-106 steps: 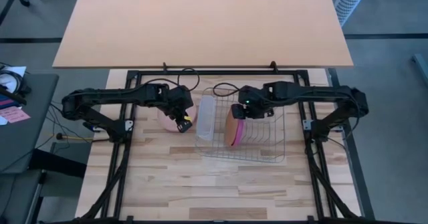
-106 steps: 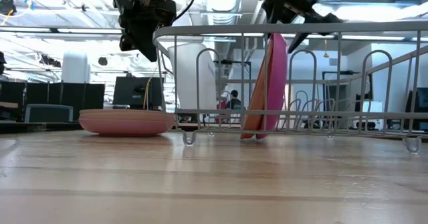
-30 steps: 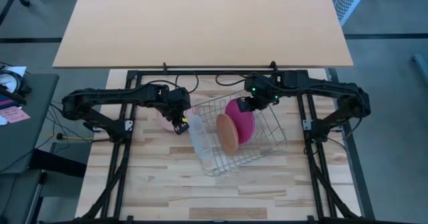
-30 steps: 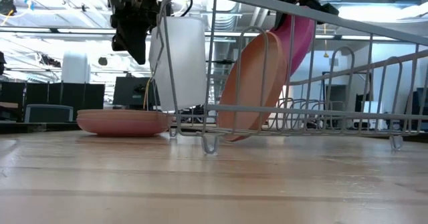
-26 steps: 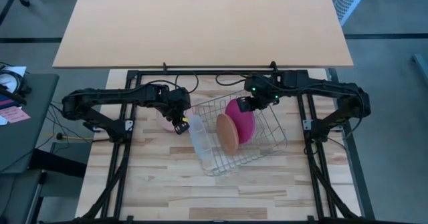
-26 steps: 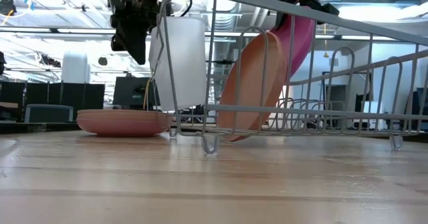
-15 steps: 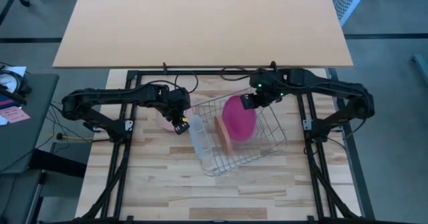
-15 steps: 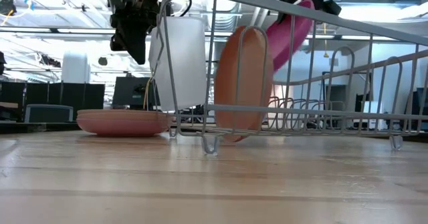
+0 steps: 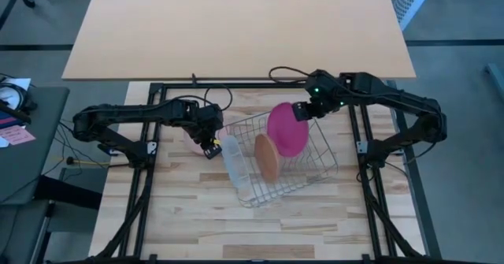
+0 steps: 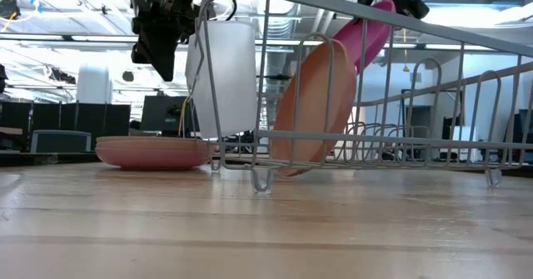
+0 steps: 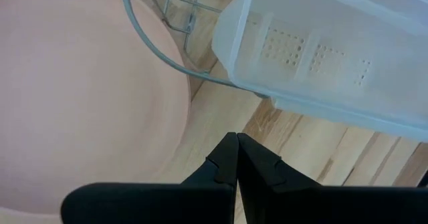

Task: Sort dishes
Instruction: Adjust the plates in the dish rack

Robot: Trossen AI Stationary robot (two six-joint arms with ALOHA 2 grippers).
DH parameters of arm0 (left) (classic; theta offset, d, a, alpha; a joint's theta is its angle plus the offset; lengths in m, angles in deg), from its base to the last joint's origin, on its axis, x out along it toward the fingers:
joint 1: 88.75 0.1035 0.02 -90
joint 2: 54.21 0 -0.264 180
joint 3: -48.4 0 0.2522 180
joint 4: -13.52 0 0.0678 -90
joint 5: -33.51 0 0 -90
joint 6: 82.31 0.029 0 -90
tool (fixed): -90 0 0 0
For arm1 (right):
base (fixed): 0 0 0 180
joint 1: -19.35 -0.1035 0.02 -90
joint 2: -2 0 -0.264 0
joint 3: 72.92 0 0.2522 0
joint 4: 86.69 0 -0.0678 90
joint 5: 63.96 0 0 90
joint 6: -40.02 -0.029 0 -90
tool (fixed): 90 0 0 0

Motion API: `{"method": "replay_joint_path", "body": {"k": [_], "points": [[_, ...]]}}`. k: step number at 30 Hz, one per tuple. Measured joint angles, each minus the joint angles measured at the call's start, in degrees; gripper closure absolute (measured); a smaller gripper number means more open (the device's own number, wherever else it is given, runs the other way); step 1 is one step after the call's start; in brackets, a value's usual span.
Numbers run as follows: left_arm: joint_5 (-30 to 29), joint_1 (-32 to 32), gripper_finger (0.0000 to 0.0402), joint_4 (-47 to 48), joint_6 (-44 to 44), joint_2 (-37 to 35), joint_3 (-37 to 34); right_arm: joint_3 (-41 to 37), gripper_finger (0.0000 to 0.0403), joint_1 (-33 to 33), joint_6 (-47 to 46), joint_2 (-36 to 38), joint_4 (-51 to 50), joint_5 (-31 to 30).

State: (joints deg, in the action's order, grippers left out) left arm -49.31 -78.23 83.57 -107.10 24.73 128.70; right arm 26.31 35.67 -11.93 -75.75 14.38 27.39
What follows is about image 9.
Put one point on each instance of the black table side rail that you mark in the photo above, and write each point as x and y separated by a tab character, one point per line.
417	201

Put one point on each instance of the magenta round plate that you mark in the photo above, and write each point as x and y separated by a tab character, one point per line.
287	132

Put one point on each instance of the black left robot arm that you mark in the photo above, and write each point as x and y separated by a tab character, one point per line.
130	110

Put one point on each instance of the large wooden desk top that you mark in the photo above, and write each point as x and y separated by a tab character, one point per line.
236	31

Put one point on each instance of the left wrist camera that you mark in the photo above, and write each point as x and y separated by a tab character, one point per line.
210	111

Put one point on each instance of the white paper sheet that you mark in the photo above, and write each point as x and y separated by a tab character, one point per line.
19	83

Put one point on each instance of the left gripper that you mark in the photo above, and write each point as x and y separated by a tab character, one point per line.
206	130

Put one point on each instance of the black frame clamp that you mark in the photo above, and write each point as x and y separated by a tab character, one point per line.
194	79

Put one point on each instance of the black aluminium frame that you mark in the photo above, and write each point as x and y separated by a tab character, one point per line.
256	85

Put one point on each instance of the grey side table leg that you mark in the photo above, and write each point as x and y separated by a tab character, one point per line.
41	232

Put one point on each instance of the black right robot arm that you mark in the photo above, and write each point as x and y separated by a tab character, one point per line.
393	98

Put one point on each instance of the translucent white cutlery holder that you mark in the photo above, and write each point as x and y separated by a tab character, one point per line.
234	161

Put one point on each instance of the grey metal desk leg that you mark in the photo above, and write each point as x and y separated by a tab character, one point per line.
497	73

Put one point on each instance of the grey side table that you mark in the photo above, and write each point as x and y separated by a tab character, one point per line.
35	157

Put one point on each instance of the dark purple notebook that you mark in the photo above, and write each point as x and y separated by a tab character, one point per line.
6	122

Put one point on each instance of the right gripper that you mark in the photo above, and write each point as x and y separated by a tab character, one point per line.
328	92

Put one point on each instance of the pink sticky note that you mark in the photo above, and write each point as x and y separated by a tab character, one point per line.
17	135

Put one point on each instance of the silver corner bracket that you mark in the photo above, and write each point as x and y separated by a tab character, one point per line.
361	147
152	147

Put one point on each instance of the pale pink round plate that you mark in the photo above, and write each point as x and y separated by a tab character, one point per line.
193	145

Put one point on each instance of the orange round plate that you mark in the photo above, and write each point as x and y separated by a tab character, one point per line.
267	157

